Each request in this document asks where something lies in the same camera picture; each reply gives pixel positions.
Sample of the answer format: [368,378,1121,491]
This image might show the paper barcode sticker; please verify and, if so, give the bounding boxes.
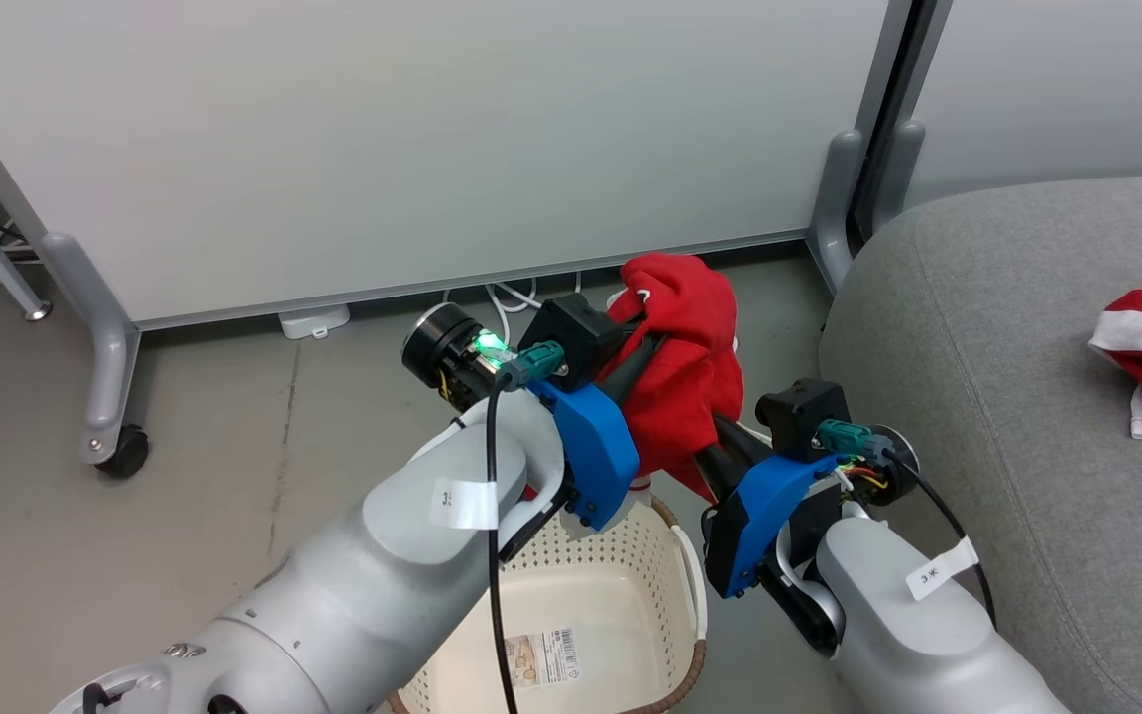
[504,626,583,689]

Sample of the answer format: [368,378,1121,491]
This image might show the cream laundry basket brown rim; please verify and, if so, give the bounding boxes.
[388,474,710,714]

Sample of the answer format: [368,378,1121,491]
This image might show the white coiled cable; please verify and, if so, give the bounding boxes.
[442,272,583,346]

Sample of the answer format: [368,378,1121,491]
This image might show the teal camera connector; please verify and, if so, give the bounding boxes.
[816,418,875,458]
[496,340,568,390]

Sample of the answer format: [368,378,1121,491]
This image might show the black caster wheel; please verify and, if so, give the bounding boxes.
[95,425,151,481]

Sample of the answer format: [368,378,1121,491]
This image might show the white power adapter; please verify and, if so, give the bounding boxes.
[278,303,353,341]

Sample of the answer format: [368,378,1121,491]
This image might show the grey fabric sofa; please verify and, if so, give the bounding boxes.
[818,174,1142,714]

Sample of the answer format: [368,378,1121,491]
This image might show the short grey partition foot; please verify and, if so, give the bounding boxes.
[872,120,928,235]
[806,129,870,297]

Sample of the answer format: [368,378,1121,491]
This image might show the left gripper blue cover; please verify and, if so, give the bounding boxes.
[470,332,669,533]

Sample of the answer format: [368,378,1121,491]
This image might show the grey partition foot with caster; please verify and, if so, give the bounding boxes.
[40,232,142,467]

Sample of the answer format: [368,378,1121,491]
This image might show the teal left camera connector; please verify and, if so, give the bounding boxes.
[496,340,568,390]

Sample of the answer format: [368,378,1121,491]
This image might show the plain red garment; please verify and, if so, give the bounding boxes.
[595,252,746,503]

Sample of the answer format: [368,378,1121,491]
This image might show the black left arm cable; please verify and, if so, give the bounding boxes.
[485,372,522,714]

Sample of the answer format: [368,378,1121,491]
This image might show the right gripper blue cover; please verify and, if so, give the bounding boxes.
[692,414,846,600]

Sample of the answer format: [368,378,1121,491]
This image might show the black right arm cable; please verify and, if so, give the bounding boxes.
[883,448,998,631]

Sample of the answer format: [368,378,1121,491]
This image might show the teal right camera connector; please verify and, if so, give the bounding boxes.
[816,418,875,458]

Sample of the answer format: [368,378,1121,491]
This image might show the white left cable label tag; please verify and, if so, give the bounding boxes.
[429,478,500,531]

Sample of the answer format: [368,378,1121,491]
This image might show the white right cable label tag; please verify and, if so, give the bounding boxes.
[905,536,981,602]

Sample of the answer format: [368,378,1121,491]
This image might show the white partition panel grey frame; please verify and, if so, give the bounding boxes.
[0,0,916,334]

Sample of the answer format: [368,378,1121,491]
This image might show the white partition panel dark edge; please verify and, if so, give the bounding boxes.
[849,0,1142,247]

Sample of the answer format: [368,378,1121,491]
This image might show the white cable label tag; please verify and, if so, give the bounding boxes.
[429,478,500,531]
[905,536,981,602]

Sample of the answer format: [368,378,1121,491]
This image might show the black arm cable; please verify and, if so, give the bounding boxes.
[485,372,522,714]
[883,448,998,631]

